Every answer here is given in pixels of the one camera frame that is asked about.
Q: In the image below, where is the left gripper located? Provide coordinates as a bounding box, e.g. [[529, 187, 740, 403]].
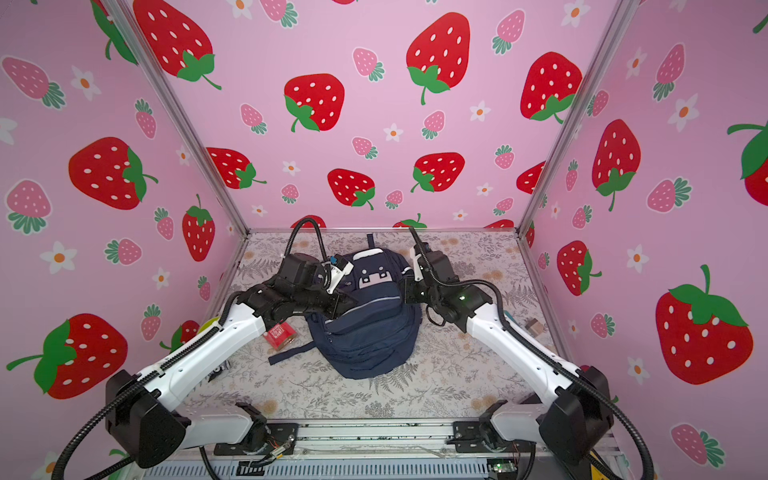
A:
[[294, 282, 361, 320]]

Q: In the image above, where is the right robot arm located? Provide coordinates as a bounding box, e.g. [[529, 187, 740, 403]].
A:
[[404, 236, 655, 479]]

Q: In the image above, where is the small black wrapped candy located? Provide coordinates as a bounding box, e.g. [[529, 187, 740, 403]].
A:
[[207, 360, 230, 382]]

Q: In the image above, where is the small eraser block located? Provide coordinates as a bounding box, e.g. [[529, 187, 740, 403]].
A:
[[525, 318, 548, 338]]

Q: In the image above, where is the navy blue student backpack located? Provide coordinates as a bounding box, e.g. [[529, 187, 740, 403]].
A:
[[269, 234, 422, 380]]

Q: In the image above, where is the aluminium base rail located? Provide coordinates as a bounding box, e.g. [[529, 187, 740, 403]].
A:
[[119, 412, 596, 479]]

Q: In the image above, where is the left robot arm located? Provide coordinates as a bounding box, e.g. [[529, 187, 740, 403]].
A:
[[52, 251, 354, 479]]

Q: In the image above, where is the red card pack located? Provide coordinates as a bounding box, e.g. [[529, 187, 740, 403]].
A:
[[262, 323, 297, 352]]

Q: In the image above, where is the green bowl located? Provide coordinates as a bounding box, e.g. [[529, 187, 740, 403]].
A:
[[198, 316, 220, 334]]

